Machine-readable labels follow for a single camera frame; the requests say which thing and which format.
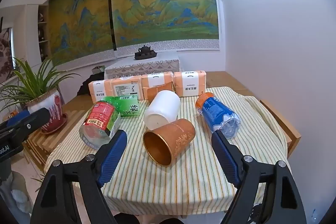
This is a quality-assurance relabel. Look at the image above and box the landscape painting wall scroll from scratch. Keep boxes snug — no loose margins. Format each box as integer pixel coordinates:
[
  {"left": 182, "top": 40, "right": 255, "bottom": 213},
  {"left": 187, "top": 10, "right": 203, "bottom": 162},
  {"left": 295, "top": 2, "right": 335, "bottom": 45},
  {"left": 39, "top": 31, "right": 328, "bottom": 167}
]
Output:
[
  {"left": 108, "top": 0, "right": 219, "bottom": 59},
  {"left": 48, "top": 0, "right": 116, "bottom": 66}
]

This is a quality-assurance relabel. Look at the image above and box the wooden slatted stand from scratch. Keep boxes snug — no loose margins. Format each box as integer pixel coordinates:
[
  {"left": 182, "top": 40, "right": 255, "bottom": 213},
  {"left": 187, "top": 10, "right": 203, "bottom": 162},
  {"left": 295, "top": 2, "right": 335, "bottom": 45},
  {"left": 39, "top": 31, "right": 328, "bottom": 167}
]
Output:
[{"left": 22, "top": 110, "right": 86, "bottom": 173}]

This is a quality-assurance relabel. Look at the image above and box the red label plastic bottle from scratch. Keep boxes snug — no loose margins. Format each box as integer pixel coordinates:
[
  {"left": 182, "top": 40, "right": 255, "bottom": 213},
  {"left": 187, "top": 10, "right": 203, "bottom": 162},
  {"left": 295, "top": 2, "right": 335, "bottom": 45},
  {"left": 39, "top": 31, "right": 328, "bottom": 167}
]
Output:
[{"left": 79, "top": 101, "right": 121, "bottom": 147}]

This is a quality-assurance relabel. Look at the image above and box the copper metal cup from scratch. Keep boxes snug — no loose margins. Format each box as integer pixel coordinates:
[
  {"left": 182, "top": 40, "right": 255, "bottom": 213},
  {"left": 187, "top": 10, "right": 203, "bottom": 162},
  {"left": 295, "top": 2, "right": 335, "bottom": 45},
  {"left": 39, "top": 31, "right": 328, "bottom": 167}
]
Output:
[{"left": 142, "top": 118, "right": 196, "bottom": 167}]

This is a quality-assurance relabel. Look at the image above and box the orange patterned cup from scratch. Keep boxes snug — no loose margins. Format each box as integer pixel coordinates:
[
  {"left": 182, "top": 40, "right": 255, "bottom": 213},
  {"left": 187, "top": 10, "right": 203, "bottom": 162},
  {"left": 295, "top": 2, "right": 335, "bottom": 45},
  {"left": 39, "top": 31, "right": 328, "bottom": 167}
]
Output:
[{"left": 147, "top": 81, "right": 176, "bottom": 102}]

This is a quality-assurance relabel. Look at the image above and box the white patterned cloth table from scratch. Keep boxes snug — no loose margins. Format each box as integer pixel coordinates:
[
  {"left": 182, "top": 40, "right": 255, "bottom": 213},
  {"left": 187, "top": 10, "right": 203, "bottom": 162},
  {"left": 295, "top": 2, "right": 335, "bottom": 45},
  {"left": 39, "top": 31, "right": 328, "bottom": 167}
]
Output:
[{"left": 104, "top": 57, "right": 180, "bottom": 80}]

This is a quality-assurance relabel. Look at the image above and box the green tea box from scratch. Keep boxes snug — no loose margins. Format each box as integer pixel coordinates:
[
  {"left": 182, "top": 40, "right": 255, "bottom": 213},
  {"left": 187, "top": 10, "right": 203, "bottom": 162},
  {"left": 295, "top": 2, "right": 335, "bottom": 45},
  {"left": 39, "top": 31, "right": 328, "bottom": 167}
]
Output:
[{"left": 101, "top": 96, "right": 140, "bottom": 117}]

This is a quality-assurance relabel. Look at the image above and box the striped tablecloth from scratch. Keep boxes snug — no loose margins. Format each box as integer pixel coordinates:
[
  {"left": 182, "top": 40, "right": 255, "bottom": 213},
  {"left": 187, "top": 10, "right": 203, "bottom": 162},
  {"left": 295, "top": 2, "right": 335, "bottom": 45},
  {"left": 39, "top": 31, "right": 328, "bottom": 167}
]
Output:
[{"left": 43, "top": 86, "right": 292, "bottom": 215}]

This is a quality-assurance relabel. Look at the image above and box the white cup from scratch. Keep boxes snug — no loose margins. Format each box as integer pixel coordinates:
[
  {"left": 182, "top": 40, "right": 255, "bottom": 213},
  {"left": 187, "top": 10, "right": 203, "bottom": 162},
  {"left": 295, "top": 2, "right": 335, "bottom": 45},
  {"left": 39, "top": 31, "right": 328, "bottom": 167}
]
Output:
[{"left": 144, "top": 90, "right": 181, "bottom": 130}]

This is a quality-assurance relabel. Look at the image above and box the wooden display shelf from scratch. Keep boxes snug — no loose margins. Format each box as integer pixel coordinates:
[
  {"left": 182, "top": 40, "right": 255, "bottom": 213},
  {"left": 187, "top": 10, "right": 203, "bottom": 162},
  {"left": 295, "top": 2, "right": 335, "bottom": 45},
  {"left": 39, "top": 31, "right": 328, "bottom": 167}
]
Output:
[{"left": 37, "top": 6, "right": 50, "bottom": 63}]

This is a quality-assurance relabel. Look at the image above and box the blue label plastic bottle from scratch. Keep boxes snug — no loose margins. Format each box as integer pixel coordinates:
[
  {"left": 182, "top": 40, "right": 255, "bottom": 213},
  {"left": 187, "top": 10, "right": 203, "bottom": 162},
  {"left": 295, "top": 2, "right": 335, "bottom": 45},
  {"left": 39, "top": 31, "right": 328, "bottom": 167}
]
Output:
[{"left": 195, "top": 92, "right": 241, "bottom": 139}]

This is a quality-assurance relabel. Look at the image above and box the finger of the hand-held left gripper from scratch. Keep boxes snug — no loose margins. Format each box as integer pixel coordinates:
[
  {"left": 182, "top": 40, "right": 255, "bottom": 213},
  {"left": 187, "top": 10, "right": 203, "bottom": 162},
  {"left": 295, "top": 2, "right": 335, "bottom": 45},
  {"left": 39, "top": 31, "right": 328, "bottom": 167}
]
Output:
[{"left": 0, "top": 108, "right": 51, "bottom": 147}]

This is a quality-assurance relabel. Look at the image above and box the potted spider plant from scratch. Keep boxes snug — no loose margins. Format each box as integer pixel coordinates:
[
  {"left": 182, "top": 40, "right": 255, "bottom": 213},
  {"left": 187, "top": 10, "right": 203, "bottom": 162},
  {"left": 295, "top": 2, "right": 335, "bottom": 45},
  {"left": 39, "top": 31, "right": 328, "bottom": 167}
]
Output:
[{"left": 0, "top": 57, "right": 81, "bottom": 134}]

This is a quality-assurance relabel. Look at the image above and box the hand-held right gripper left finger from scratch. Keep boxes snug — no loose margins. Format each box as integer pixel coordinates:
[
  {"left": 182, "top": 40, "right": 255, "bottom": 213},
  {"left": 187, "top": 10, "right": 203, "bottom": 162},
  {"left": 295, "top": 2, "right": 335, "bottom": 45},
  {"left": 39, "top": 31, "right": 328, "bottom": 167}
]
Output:
[{"left": 31, "top": 130, "right": 128, "bottom": 224}]

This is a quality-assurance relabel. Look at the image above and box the orange tissue pack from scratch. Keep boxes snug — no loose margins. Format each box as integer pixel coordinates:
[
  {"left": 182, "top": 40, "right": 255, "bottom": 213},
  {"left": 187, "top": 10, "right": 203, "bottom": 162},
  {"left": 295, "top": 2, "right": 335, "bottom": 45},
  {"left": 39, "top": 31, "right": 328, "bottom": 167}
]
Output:
[
  {"left": 88, "top": 77, "right": 146, "bottom": 104},
  {"left": 174, "top": 71, "right": 207, "bottom": 97},
  {"left": 141, "top": 71, "right": 174, "bottom": 100}
]

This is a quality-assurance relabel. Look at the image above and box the wooden table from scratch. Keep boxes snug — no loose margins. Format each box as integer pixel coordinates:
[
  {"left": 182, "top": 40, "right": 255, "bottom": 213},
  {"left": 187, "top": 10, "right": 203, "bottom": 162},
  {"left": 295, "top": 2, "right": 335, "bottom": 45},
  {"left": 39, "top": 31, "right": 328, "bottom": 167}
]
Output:
[{"left": 60, "top": 71, "right": 301, "bottom": 219}]

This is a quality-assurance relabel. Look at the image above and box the red branch wall painting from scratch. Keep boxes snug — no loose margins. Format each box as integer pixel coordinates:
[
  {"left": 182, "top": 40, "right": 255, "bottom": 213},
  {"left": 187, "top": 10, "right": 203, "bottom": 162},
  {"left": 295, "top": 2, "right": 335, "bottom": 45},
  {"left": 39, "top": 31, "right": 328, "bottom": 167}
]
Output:
[{"left": 0, "top": 27, "right": 14, "bottom": 85}]

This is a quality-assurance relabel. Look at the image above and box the dark tea set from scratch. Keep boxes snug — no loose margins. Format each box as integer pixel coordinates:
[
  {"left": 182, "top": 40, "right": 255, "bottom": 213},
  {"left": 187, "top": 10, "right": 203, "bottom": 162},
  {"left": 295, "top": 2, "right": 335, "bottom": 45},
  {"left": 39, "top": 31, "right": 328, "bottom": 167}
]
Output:
[{"left": 134, "top": 46, "right": 157, "bottom": 60}]

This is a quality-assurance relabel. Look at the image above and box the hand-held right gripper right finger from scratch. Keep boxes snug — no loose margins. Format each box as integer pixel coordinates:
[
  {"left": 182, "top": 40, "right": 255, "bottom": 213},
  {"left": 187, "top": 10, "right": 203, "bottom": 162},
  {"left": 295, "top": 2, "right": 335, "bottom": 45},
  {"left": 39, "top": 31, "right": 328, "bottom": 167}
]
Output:
[{"left": 211, "top": 130, "right": 307, "bottom": 224}]

